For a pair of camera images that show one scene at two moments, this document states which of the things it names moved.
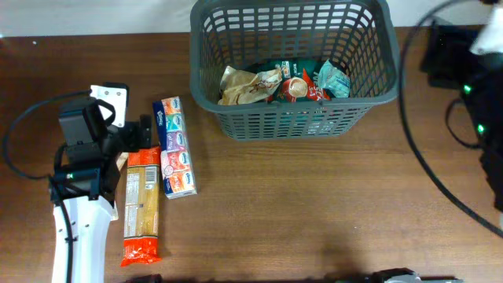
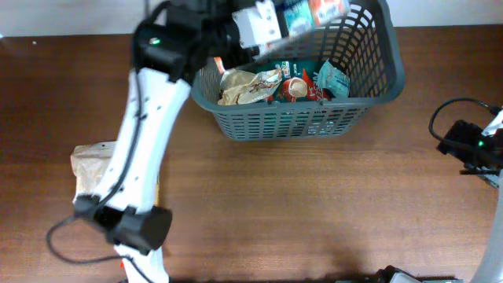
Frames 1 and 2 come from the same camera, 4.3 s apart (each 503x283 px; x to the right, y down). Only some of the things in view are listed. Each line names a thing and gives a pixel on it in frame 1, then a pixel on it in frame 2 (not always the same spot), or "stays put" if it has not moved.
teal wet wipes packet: [334, 80] stays put
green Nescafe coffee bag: [299, 82] stays put
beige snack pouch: [238, 87] stays put
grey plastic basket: [361, 36] stays put
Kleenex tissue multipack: [176, 157] -> [303, 16]
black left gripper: [134, 140] -> [237, 53]
